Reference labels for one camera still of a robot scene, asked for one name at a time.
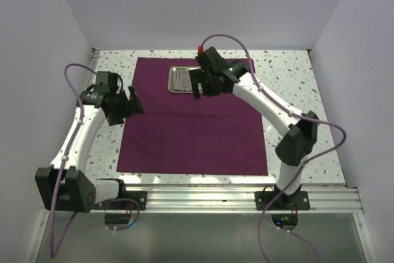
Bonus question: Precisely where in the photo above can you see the steel tweezers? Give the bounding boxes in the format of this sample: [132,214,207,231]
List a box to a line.
[172,69,191,92]

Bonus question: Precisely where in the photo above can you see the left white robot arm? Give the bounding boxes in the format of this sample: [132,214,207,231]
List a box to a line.
[35,71,144,213]

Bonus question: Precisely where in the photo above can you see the aluminium left side rail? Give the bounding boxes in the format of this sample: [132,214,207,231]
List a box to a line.
[57,47,100,185]

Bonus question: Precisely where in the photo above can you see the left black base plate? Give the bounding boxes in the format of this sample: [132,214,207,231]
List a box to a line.
[93,190,148,211]

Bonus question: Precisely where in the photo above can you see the aluminium front rail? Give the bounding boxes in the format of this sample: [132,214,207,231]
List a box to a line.
[125,184,363,214]

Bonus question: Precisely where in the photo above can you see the purple cloth wrap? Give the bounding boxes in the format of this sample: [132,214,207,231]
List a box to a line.
[117,58,268,176]

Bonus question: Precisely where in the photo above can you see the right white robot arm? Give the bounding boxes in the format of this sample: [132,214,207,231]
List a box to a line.
[189,46,318,209]

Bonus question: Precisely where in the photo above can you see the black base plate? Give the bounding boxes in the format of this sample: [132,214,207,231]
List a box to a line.
[254,186,311,211]
[93,190,148,211]

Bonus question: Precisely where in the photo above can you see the aluminium rail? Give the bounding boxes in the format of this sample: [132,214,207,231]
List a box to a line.
[57,47,100,185]
[125,184,363,214]

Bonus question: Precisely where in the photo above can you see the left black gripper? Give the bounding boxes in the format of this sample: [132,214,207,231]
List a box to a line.
[107,85,143,126]

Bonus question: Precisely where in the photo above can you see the steel instrument tray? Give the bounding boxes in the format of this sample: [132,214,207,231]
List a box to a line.
[167,65,200,94]

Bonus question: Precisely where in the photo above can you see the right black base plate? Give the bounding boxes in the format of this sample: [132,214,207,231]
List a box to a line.
[254,186,311,211]

